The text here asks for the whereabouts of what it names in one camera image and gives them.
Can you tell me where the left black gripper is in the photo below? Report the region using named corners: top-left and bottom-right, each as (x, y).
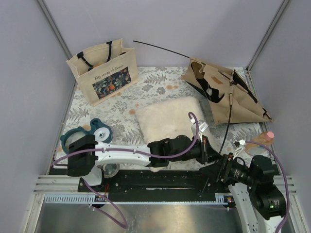
top-left (170, 135), bottom-right (222, 165)

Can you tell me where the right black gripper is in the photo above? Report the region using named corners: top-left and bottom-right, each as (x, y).
top-left (199, 152), bottom-right (259, 187)

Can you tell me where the black tent pole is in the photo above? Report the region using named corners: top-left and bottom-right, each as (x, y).
top-left (133, 40), bottom-right (232, 197)

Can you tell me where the beige fabric pet tent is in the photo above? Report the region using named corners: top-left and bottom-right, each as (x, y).
top-left (181, 58), bottom-right (273, 124)

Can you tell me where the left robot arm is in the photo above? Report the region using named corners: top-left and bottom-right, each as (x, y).
top-left (67, 135), bottom-right (221, 192)

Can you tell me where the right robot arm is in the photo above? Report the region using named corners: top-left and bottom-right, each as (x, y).
top-left (199, 153), bottom-right (290, 233)

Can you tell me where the teal pet bowl stand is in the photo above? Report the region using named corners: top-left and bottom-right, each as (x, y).
top-left (60, 118), bottom-right (113, 157)

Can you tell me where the pink capped juice bottle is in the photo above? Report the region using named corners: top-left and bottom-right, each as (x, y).
top-left (245, 131), bottom-right (275, 156)

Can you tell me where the cream fluffy pillow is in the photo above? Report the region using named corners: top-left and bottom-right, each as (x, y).
top-left (135, 97), bottom-right (221, 173)

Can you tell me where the white toy ball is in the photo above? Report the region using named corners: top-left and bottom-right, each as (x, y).
top-left (207, 88), bottom-right (212, 96)

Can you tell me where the stainless steel bowl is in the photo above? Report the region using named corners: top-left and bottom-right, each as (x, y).
top-left (102, 164), bottom-right (120, 178)

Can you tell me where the floral patterned table mat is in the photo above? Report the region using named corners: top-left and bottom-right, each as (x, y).
top-left (63, 67), bottom-right (266, 153)

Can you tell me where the beige floral tote bag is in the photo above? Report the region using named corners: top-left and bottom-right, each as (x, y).
top-left (67, 39), bottom-right (139, 106)

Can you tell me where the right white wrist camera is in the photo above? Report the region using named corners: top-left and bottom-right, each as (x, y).
top-left (231, 140), bottom-right (246, 158)

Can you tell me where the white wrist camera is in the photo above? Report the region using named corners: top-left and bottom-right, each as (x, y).
top-left (191, 120), bottom-right (210, 141)
top-left (231, 140), bottom-right (246, 158)

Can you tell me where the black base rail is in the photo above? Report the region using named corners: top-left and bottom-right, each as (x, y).
top-left (91, 170), bottom-right (229, 203)

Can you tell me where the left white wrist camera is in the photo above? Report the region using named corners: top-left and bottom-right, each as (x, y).
top-left (191, 120), bottom-right (210, 141)

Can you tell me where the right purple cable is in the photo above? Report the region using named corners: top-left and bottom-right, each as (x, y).
top-left (244, 140), bottom-right (292, 233)

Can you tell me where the purple cable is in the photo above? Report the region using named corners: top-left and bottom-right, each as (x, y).
top-left (52, 112), bottom-right (202, 229)
top-left (244, 140), bottom-right (292, 233)

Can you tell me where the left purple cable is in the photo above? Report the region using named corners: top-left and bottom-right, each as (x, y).
top-left (52, 112), bottom-right (202, 229)

